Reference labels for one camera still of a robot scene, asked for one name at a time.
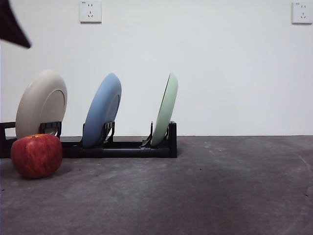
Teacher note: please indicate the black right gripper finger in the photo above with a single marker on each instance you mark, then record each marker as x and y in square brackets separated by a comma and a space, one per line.
[9, 24]

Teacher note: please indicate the blue plate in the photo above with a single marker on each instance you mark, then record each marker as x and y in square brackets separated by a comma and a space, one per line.
[102, 110]

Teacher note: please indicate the red apple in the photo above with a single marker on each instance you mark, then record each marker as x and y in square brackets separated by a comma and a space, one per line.
[36, 156]

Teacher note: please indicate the beige plate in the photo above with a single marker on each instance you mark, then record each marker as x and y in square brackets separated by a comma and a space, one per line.
[36, 102]

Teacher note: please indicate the black plate rack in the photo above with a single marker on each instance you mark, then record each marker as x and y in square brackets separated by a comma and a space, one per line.
[122, 153]

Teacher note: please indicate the green plate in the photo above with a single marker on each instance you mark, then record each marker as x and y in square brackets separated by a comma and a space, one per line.
[166, 110]

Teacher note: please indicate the white wall socket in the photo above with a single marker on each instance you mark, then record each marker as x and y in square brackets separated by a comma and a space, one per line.
[302, 13]
[90, 12]

